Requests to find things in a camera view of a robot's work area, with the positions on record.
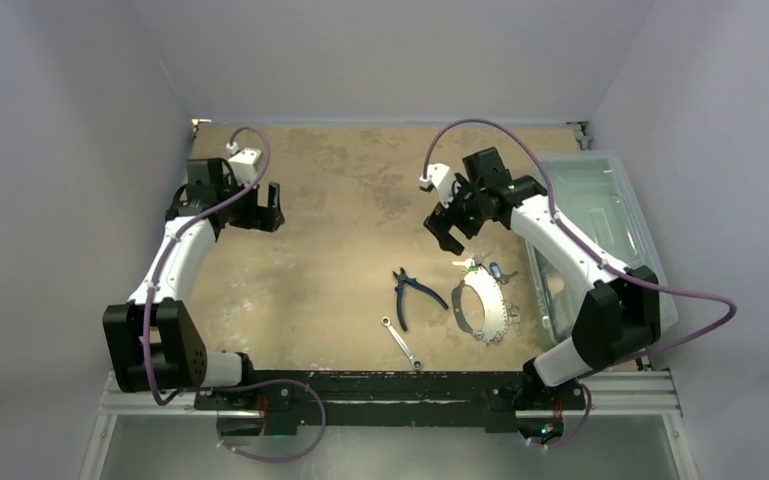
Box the metal key organizer ring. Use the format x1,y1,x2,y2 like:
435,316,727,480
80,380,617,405
450,250,523,347

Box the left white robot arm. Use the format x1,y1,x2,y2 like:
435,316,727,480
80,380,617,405
102,148,285,409

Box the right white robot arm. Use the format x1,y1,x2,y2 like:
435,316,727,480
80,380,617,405
418,147,661,407

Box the silver ratchet wrench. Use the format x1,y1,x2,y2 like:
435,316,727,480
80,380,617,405
381,317,423,371

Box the clear plastic storage bin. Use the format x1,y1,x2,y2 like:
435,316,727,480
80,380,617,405
524,150,667,348

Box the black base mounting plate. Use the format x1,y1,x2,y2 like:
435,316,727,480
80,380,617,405
194,370,586,436

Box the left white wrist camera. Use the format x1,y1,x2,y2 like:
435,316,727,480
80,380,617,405
226,142,263,184

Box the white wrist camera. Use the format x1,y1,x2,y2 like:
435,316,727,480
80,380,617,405
418,163,456,208
226,142,263,184

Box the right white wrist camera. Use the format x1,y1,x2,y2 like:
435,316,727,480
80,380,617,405
418,163,456,208

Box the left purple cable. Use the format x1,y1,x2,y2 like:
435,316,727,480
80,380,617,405
142,127,327,465

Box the purple cable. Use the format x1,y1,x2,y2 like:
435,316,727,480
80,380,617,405
142,127,327,465
422,119,738,450

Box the blue handled pliers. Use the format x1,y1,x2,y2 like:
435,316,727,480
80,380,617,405
391,267,450,333

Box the aluminium frame rail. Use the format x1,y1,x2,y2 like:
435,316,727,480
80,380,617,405
80,371,698,479

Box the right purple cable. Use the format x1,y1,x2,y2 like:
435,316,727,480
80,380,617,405
422,119,738,450

